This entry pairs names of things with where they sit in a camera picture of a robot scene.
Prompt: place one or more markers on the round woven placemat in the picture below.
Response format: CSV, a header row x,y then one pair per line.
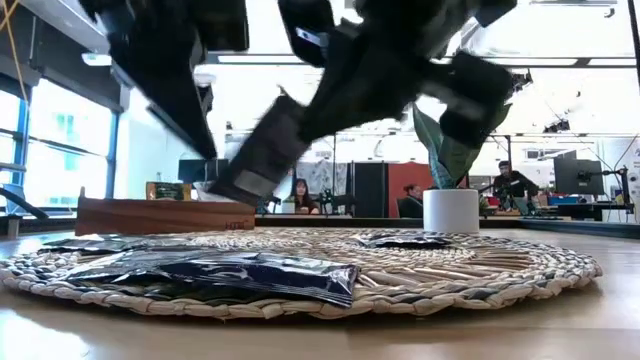
x,y
450,280

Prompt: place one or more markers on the red partition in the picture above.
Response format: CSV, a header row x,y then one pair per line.
x,y
405,175

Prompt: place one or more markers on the black desk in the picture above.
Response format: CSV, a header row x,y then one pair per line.
x,y
590,207

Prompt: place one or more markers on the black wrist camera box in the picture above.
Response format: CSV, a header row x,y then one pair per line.
x,y
307,25
220,25

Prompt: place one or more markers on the black background robot arm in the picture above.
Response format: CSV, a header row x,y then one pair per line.
x,y
335,200

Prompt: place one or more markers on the white orange Tazo tea packet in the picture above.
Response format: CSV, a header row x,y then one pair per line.
x,y
210,192

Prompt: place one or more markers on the black flat screen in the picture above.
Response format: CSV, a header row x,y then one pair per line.
x,y
192,170

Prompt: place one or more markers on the black ceiling mounted device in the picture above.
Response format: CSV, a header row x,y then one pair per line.
x,y
556,126

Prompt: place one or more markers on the black overhead camera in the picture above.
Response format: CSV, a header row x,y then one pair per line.
x,y
520,80

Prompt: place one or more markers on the black computer monitor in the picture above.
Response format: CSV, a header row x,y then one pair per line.
x,y
577,176

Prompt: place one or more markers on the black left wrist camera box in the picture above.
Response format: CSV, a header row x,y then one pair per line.
x,y
220,25

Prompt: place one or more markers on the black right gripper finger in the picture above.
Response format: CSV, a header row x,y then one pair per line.
x,y
265,155

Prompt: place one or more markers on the wooden tea organizer box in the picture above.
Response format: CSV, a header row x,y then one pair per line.
x,y
165,217

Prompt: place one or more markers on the dark shiny foil tea packet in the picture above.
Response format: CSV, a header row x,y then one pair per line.
x,y
405,241
115,272
280,280
100,244

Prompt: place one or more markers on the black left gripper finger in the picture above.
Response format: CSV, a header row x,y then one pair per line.
x,y
165,90

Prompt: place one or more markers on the person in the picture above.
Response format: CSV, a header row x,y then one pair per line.
x,y
411,200
512,182
301,197

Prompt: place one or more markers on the black partition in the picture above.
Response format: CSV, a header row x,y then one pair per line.
x,y
369,187

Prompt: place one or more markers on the dark green mango tea packet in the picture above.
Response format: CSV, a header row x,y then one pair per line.
x,y
167,191

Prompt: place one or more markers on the green snake plant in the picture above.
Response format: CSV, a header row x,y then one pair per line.
x,y
450,160

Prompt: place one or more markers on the long ceiling light fixture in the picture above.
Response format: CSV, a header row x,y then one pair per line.
x,y
582,62

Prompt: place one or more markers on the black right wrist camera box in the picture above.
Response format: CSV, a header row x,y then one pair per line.
x,y
307,25

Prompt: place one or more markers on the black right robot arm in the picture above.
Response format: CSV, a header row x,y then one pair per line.
x,y
495,10

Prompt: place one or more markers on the black slanted strut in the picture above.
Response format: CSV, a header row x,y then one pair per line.
x,y
22,202

